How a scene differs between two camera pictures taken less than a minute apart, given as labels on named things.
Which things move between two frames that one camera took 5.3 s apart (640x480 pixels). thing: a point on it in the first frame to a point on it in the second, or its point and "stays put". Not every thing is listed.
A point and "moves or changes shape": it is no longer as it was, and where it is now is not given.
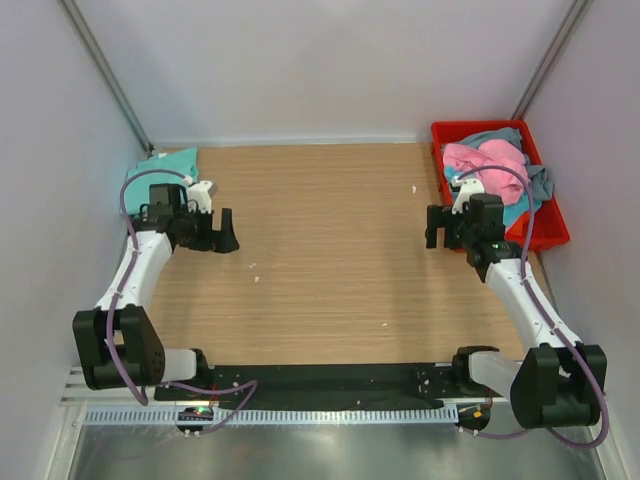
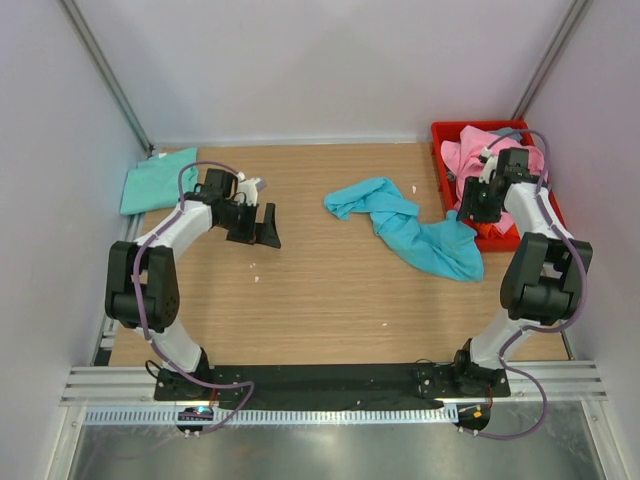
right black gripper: x=438 y=216 to x=469 y=205
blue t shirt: x=514 y=212 moves or changes shape
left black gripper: x=222 y=240 to x=261 y=233
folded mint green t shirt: x=137 y=190 stays put
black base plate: x=402 y=385 stays put
